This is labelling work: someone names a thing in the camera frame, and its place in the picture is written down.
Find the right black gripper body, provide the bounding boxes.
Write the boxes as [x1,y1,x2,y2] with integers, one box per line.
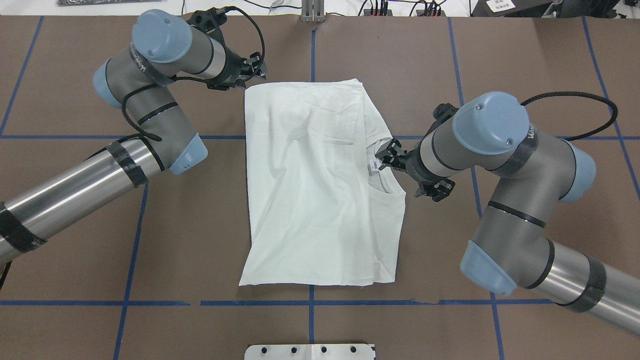
[398,142,441,188]

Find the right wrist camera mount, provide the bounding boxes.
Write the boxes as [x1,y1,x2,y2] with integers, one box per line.
[432,103,459,128]

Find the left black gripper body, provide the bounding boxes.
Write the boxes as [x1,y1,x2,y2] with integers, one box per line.
[220,48,245,82]

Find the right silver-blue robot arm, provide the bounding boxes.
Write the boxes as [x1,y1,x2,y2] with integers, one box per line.
[375,91,640,335]

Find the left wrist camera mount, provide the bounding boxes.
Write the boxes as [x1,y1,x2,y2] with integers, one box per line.
[186,7,230,34]

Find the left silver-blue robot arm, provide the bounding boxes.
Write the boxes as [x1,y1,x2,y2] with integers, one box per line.
[0,6,266,265]

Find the white central pedestal column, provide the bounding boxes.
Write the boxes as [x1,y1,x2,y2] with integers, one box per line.
[244,342,377,360]

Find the white long-sleeve printed shirt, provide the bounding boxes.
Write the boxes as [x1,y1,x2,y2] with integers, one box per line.
[238,79,406,287]

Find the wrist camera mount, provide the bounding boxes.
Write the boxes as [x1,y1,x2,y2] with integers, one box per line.
[432,103,459,128]
[186,7,230,34]

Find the aluminium frame post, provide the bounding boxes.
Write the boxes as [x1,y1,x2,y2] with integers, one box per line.
[301,0,326,24]

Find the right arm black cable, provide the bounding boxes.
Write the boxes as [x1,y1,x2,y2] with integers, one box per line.
[520,91,619,143]

